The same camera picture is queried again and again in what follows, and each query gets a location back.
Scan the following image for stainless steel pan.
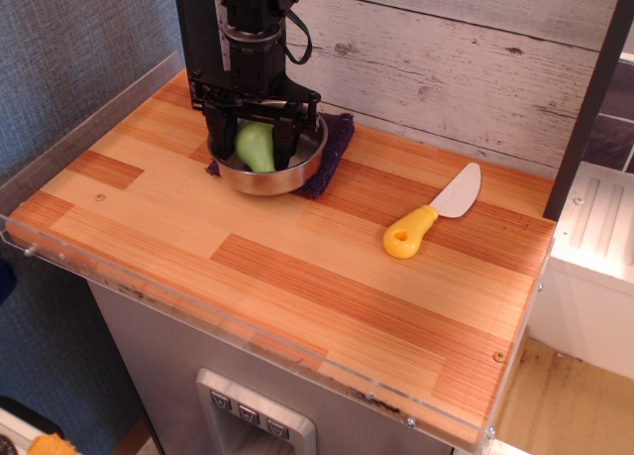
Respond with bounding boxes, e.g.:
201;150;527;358
208;116;328;196

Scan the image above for white toy sink unit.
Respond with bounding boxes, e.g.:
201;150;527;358
529;163;633;378

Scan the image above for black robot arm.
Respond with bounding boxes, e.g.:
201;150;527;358
191;0;320;171

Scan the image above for green toy pear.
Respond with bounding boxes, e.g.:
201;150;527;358
235;121;275;173

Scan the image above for silver toy fridge cabinet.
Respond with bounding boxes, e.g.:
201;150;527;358
89;284;453;454

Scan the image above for dark right frame post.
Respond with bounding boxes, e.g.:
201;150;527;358
543;0;633;221

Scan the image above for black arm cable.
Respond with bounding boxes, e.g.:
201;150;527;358
282;9;313;65

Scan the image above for orange object bottom left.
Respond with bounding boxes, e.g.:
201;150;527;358
27;434;78;455

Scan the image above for clear acrylic edge guard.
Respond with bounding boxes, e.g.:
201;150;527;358
6;208;502;453

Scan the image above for purple knitted cloth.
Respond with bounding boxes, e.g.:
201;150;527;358
206;113;355;199

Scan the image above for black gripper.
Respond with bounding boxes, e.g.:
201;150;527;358
190;26;321;170

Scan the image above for yellow handled toy knife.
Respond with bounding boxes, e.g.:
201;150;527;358
382;163;481;259

